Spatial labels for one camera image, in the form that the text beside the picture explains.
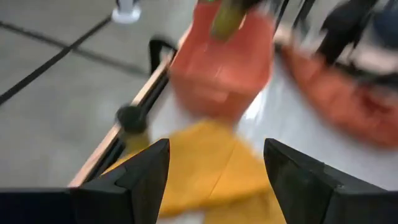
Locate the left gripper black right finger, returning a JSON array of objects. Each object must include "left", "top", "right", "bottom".
[{"left": 263, "top": 138, "right": 398, "bottom": 224}]

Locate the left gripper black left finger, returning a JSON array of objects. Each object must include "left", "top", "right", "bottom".
[{"left": 70, "top": 138, "right": 172, "bottom": 224}]

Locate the yellow cloth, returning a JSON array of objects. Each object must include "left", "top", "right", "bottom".
[{"left": 105, "top": 119, "right": 287, "bottom": 224}]

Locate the orange cloth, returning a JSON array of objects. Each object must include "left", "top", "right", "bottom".
[{"left": 281, "top": 45, "right": 398, "bottom": 147}]

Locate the orange plastic bin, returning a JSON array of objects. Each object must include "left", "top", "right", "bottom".
[{"left": 169, "top": 0, "right": 276, "bottom": 121}]

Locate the tower fan white round base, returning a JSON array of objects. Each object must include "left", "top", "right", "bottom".
[{"left": 111, "top": 0, "right": 142, "bottom": 25}]

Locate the black metal table frame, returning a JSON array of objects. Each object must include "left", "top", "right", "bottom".
[{"left": 90, "top": 73, "right": 172, "bottom": 185}]

